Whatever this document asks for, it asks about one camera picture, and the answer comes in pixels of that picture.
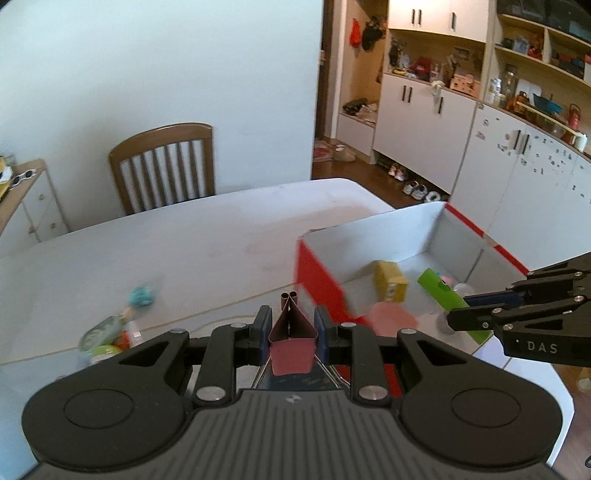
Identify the green tube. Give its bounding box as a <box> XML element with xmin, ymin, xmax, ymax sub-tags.
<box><xmin>418</xmin><ymin>268</ymin><xmax>495</xmax><ymax>344</ymax></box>

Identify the pink heart-shaped case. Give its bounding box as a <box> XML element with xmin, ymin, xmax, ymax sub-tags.
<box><xmin>367</xmin><ymin>302</ymin><xmax>419</xmax><ymax>340</ymax></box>

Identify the dark wooden door frame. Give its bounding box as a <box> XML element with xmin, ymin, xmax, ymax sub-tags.
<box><xmin>314</xmin><ymin>0</ymin><xmax>337</xmax><ymax>141</ymax></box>

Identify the grey-green correction tape dispenser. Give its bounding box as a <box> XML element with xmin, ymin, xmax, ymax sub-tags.
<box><xmin>78</xmin><ymin>316</ymin><xmax>127</xmax><ymax>354</ymax></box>

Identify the small teal round case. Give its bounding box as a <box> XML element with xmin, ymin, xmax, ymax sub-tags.
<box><xmin>129</xmin><ymin>284</ymin><xmax>155</xmax><ymax>308</ymax></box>

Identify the red cardboard box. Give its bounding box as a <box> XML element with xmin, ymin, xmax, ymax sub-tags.
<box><xmin>294</xmin><ymin>200</ymin><xmax>532</xmax><ymax>398</ymax></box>

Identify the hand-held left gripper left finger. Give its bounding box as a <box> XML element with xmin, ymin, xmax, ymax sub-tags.
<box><xmin>117</xmin><ymin>305</ymin><xmax>273</xmax><ymax>407</ymax></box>

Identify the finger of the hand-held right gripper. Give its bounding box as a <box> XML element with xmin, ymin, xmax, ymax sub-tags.
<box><xmin>445</xmin><ymin>290</ymin><xmax>591</xmax><ymax>333</ymax></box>
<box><xmin>464</xmin><ymin>251</ymin><xmax>591</xmax><ymax>309</ymax></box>

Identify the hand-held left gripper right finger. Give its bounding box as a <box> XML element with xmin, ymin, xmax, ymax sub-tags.
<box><xmin>314</xmin><ymin>305</ymin><xmax>472</xmax><ymax>407</ymax></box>

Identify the white side cabinet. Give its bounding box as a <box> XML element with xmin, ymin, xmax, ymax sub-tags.
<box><xmin>0</xmin><ymin>159</ymin><xmax>72</xmax><ymax>259</ymax></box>

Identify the brown wooden chair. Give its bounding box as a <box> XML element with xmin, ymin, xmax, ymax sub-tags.
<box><xmin>108</xmin><ymin>122</ymin><xmax>217</xmax><ymax>217</ymax></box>

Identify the dark pink binder clip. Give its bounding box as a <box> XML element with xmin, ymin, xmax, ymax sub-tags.
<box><xmin>252</xmin><ymin>292</ymin><xmax>352</xmax><ymax>391</ymax></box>

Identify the small yellow box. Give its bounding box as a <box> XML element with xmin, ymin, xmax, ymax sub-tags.
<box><xmin>373</xmin><ymin>261</ymin><xmax>409</xmax><ymax>303</ymax></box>

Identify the blue bowl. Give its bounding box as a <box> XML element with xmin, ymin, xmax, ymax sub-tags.
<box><xmin>533</xmin><ymin>93</ymin><xmax>564</xmax><ymax>114</ymax></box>

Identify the large white cabinet wall unit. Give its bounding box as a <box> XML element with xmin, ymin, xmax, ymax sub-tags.
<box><xmin>337</xmin><ymin>0</ymin><xmax>591</xmax><ymax>273</ymax></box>

